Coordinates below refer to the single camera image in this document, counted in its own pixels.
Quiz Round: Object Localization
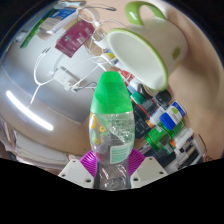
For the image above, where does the dark bottle with green lid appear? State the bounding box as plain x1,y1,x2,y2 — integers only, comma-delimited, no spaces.
130,92,158,118

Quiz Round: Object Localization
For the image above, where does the blue and white box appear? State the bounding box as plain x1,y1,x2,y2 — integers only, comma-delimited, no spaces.
46,8,81,34

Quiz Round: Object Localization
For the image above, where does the green plastic container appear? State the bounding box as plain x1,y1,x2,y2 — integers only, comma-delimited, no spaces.
145,121,184,151

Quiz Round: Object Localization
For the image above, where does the white mug with green rim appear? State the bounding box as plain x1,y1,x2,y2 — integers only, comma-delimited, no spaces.
105,0,190,92

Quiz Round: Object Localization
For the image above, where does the maroon printed card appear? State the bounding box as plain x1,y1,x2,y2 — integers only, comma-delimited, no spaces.
54,20,96,58

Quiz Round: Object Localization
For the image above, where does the tall green bottle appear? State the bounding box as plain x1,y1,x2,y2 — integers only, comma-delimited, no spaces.
19,13,54,49

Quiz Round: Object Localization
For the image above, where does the clear bottle with green cap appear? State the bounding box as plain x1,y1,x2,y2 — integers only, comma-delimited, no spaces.
88,70,136,192

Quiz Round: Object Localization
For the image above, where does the white LED desk lamp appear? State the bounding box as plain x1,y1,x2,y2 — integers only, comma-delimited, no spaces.
5,81,55,132

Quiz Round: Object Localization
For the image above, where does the white wall power socket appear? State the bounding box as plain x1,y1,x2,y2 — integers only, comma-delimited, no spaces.
53,68,79,91

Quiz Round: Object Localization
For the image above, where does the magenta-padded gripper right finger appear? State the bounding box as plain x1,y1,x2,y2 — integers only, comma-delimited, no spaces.
128,148,169,189

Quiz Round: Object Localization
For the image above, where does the blue bottle with white label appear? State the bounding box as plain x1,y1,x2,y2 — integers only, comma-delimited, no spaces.
159,101,187,131

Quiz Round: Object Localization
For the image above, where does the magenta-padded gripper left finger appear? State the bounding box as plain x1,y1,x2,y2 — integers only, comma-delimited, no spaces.
58,149,98,189

